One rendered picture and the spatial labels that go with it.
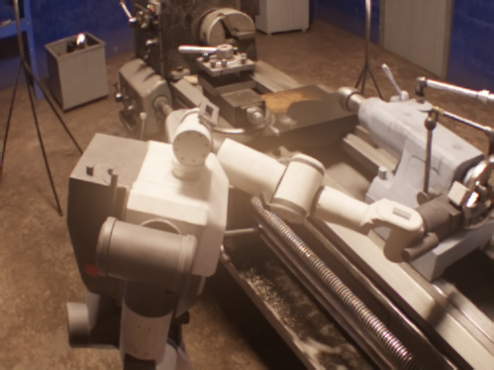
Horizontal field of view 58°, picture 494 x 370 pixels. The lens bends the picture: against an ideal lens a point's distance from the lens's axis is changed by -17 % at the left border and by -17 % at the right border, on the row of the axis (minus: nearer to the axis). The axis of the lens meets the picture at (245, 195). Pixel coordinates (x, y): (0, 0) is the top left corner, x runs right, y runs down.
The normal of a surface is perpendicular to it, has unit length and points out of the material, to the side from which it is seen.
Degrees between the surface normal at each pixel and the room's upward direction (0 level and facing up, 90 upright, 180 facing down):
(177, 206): 39
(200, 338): 0
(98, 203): 85
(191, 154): 85
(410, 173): 70
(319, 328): 0
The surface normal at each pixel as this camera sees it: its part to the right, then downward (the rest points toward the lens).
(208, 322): -0.03, -0.82
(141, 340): 0.00, 0.50
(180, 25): 0.47, 0.49
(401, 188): -0.82, -0.08
